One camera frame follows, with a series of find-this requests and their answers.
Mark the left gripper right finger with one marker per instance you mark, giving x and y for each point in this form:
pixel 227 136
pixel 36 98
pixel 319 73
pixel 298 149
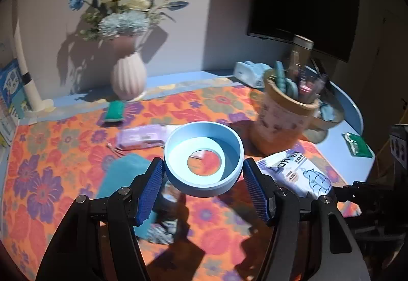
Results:
pixel 313 227

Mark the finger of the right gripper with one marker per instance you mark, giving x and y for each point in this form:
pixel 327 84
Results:
pixel 383 208

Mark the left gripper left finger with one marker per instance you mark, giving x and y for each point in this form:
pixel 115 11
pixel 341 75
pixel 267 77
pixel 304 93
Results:
pixel 75 252

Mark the light blue ring bowl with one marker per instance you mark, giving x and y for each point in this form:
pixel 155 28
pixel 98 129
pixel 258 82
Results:
pixel 203 159

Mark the green packet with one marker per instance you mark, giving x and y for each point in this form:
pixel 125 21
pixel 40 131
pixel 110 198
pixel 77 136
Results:
pixel 357 146

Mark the white tissue packet with print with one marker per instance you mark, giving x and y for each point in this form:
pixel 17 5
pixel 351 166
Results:
pixel 294 171

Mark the teal cloth pouch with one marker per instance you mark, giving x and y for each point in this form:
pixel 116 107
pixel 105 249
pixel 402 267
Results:
pixel 121 172

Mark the amber glass plate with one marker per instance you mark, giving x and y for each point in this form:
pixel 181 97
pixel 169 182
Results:
pixel 328 115

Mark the clear plastic straw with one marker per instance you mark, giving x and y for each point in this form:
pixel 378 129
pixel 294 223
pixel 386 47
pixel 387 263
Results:
pixel 115 151

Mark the brown paper pen holder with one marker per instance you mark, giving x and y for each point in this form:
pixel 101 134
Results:
pixel 281 120

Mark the purple wet wipes pack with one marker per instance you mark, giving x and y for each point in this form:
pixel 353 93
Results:
pixel 142 137

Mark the green small pouch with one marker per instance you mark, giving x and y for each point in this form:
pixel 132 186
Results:
pixel 115 112

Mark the stack of books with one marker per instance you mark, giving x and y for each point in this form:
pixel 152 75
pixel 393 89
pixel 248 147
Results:
pixel 13 101

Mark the beige thermos bottle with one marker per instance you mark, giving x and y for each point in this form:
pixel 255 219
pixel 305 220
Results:
pixel 300 52

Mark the pink ribbed vase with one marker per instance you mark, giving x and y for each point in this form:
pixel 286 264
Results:
pixel 129 74

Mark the black television screen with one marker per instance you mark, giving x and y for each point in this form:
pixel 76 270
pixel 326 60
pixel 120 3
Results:
pixel 330 24

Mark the artificial flower bouquet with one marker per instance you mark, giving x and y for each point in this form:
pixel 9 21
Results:
pixel 109 19

